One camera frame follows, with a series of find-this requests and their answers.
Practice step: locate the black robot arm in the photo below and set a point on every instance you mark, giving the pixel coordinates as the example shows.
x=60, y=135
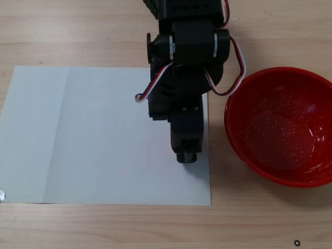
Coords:
x=192, y=10

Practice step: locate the grey tape piece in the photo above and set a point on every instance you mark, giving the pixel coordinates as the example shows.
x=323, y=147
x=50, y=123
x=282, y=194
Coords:
x=2, y=195

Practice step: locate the white paper sheet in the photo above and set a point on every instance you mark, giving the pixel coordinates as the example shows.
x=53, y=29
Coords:
x=77, y=135

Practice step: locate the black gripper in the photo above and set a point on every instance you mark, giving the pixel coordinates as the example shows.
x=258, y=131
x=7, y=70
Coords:
x=185, y=141

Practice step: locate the red speckled bowl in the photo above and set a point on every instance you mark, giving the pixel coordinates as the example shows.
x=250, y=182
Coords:
x=280, y=145

